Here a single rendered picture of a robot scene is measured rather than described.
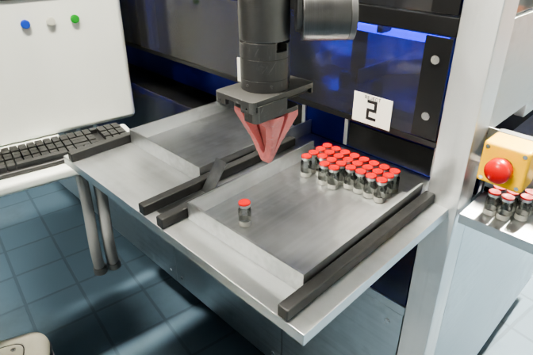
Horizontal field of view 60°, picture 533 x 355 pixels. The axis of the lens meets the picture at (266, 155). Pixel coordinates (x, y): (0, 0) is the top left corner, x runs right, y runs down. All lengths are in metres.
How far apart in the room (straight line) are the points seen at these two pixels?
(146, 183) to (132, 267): 1.21
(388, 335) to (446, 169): 0.46
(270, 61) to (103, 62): 0.94
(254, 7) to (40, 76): 0.95
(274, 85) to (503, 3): 0.39
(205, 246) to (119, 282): 1.34
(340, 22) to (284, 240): 0.39
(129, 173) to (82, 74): 0.48
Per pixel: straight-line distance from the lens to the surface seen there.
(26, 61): 1.36
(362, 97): 0.91
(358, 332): 1.23
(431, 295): 1.03
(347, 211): 0.84
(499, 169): 0.79
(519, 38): 0.89
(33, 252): 2.38
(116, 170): 1.01
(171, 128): 1.17
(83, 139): 1.31
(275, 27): 0.50
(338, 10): 0.51
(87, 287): 2.10
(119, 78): 1.43
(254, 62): 0.51
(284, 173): 0.95
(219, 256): 0.74
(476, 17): 0.79
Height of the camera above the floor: 1.35
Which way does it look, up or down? 27 degrees down
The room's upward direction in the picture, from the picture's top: straight up
